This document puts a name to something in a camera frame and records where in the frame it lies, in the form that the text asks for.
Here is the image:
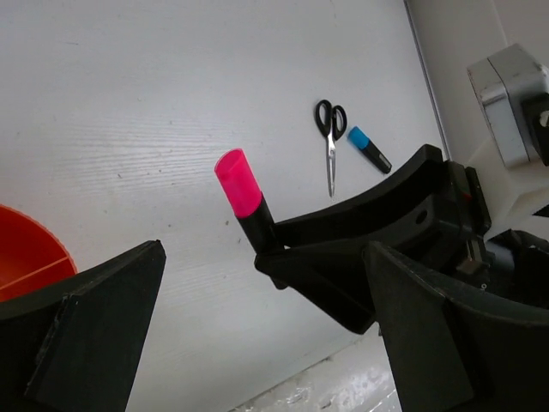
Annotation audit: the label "blue black highlighter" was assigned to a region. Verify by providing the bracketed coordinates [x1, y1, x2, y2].
[348, 126, 392, 174]

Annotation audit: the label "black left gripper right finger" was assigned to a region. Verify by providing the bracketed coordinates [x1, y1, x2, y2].
[364, 242, 548, 411]

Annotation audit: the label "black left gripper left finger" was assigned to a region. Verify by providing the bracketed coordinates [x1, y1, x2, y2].
[1, 240, 166, 411]

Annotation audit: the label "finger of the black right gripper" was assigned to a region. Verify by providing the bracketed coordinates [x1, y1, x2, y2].
[255, 238, 375, 335]

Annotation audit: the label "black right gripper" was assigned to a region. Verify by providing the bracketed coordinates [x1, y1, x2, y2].
[274, 144, 515, 279]

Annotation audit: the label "pink black highlighter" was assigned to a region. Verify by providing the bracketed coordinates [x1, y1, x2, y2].
[214, 148, 284, 254]

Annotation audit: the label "orange round divided container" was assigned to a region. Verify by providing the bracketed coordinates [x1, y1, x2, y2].
[1, 205, 77, 302]

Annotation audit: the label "black handled scissors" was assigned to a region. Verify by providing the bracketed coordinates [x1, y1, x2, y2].
[314, 100, 347, 197]

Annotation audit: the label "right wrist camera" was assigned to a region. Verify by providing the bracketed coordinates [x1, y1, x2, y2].
[466, 42, 549, 241]

